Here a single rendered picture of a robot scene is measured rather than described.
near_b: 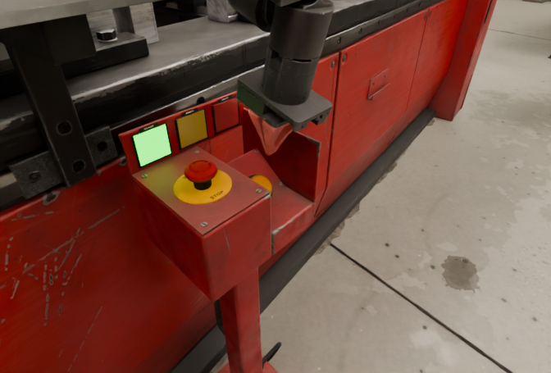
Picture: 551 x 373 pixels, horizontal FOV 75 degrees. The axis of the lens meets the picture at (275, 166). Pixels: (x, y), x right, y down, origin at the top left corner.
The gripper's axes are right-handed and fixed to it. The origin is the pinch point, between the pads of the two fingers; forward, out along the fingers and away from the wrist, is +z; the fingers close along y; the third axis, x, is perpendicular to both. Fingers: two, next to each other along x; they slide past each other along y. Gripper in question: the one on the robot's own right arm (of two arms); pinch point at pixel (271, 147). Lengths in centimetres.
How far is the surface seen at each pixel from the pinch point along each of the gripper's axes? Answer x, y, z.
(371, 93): -77, 21, 30
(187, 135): 6.2, 10.3, 2.3
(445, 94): -194, 23, 72
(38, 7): 20.7, 8.5, -18.4
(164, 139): 9.7, 10.5, 1.5
